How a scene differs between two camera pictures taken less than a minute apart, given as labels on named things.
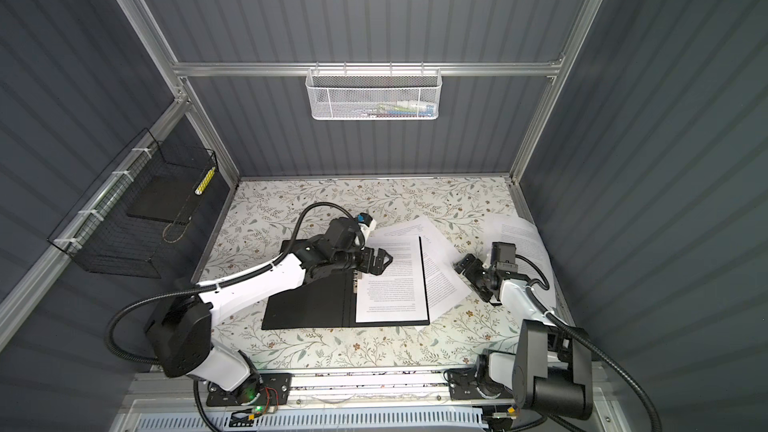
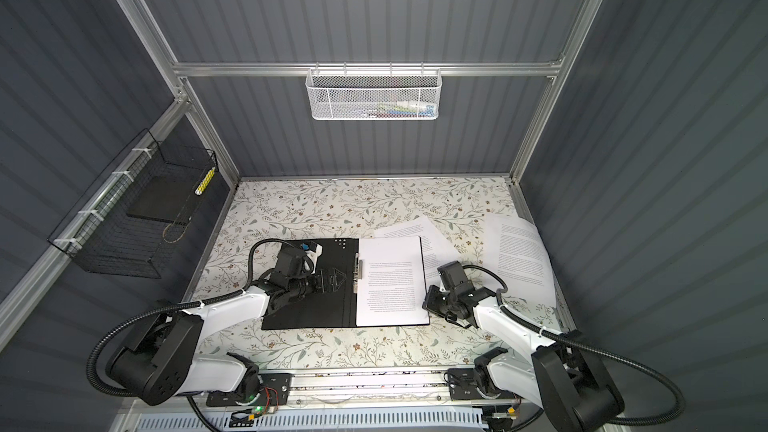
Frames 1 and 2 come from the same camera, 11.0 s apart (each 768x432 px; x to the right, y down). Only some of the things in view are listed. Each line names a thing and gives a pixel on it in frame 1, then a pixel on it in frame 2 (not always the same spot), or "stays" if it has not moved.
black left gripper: x=368 y=266 to x=332 y=285
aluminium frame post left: x=180 y=85 stays
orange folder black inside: x=329 y=302 stays
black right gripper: x=473 y=271 to x=430 y=302
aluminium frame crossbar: x=228 y=68 stays
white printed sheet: x=398 y=294 stays
